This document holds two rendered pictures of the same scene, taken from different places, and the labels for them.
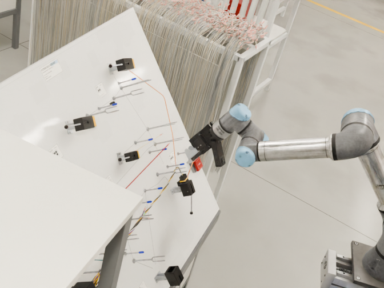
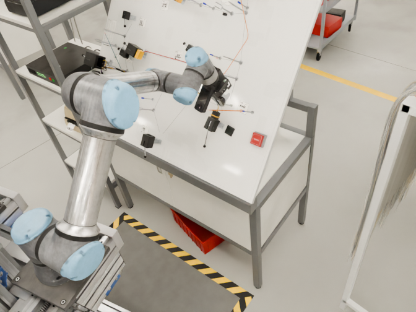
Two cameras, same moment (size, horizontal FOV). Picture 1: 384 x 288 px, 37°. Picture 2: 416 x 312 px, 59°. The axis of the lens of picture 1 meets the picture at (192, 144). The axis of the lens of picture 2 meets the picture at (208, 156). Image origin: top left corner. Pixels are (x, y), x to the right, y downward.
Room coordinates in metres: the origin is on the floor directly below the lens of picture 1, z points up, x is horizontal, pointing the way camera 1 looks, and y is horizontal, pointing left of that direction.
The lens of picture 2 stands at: (2.45, -1.17, 2.17)
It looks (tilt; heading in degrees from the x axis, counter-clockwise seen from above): 44 degrees down; 119
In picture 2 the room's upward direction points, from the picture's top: 9 degrees counter-clockwise
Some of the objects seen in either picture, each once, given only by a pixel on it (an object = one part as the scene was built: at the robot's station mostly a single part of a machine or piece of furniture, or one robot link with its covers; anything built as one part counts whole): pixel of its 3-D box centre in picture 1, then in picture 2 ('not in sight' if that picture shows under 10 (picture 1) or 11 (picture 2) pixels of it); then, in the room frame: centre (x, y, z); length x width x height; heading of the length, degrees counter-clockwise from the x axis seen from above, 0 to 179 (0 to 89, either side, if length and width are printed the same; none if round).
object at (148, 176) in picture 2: not in sight; (137, 167); (1.27, 0.04, 0.60); 0.55 x 0.02 x 0.39; 165
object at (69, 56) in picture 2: not in sight; (65, 64); (0.72, 0.32, 1.09); 0.35 x 0.33 x 0.07; 165
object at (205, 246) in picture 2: not in sight; (203, 219); (1.60, 0.15, 0.07); 0.39 x 0.29 x 0.14; 150
